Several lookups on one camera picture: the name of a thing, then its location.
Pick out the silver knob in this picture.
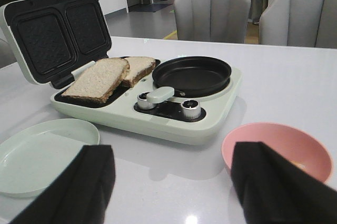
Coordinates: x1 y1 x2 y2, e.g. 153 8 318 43
180 99 202 121
137 92 156 110

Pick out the left grey chair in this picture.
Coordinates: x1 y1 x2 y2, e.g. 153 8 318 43
174 0 251 43

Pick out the pink bowl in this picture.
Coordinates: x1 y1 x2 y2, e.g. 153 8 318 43
221 122 333 182

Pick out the green breakfast maker lid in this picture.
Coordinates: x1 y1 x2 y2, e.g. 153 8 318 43
1 0 112 89

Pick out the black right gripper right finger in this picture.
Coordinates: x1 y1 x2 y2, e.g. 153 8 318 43
231 142 336 223

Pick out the green round plate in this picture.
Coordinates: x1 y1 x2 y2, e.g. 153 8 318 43
1 119 100 198

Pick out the black round frying pan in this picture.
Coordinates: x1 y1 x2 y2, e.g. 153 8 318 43
152 56 232 98

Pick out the left silver knob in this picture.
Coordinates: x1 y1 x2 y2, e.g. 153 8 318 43
137 92 156 110

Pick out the bread slice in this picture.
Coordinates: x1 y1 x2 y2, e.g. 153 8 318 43
62 58 130 103
122 56 156 87

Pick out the right silver knob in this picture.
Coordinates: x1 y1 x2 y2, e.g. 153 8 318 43
180 99 202 121

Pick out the right grey chair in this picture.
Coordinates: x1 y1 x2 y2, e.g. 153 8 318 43
260 0 336 48

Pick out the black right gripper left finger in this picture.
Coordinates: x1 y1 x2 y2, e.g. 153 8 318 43
11 145 115 223

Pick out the grey chair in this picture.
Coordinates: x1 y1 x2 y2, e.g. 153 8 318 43
260 0 336 48
174 0 251 43

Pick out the green breakfast maker base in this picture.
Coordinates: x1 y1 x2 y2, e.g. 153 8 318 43
51 67 242 145

